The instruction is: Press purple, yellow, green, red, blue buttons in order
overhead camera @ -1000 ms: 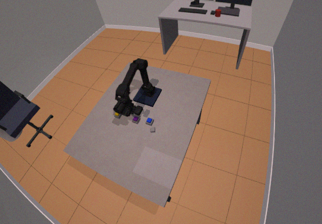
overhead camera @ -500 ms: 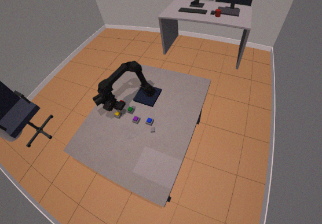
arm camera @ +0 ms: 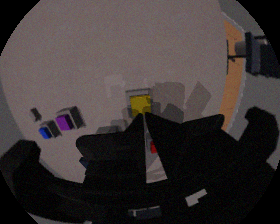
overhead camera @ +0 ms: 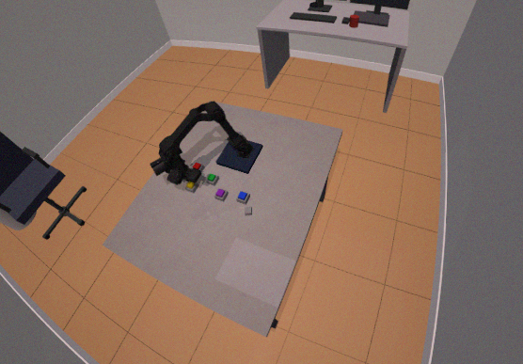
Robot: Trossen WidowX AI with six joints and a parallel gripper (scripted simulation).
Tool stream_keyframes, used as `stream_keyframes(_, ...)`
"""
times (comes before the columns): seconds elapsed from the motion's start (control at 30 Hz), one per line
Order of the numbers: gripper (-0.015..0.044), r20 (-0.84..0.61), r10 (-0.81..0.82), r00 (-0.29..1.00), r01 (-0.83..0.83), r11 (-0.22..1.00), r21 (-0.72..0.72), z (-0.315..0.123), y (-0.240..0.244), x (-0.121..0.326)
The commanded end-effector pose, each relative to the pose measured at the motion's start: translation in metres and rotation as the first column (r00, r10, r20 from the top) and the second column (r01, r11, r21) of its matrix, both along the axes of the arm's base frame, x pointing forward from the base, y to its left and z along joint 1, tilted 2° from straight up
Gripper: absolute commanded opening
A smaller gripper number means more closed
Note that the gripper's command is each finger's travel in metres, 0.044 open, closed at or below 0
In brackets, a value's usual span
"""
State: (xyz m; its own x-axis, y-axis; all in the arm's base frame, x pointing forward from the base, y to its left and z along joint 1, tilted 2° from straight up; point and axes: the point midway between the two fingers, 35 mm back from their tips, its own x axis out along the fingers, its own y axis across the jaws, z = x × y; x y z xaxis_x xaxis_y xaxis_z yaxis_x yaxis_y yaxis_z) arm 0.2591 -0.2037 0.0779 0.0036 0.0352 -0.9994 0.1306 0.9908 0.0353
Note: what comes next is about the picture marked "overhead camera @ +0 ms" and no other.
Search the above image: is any purple button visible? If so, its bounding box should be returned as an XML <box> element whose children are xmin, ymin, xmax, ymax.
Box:
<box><xmin>214</xmin><ymin>188</ymin><xmax>228</xmax><ymax>202</ymax></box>

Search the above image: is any red button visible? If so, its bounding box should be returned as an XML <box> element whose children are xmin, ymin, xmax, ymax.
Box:
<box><xmin>191</xmin><ymin>162</ymin><xmax>205</xmax><ymax>172</ymax></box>

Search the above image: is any yellow button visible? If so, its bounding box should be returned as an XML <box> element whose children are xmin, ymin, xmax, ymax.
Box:
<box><xmin>185</xmin><ymin>182</ymin><xmax>198</xmax><ymax>193</ymax></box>

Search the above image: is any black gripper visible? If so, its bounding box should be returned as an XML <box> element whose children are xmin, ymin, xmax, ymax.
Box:
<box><xmin>165</xmin><ymin>159</ymin><xmax>201</xmax><ymax>183</ymax></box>

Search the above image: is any blue button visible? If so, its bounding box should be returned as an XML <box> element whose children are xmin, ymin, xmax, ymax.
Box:
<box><xmin>236</xmin><ymin>191</ymin><xmax>250</xmax><ymax>205</ymax></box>

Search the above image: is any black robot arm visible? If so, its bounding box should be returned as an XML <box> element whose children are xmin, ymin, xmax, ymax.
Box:
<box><xmin>150</xmin><ymin>102</ymin><xmax>252</xmax><ymax>185</ymax></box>

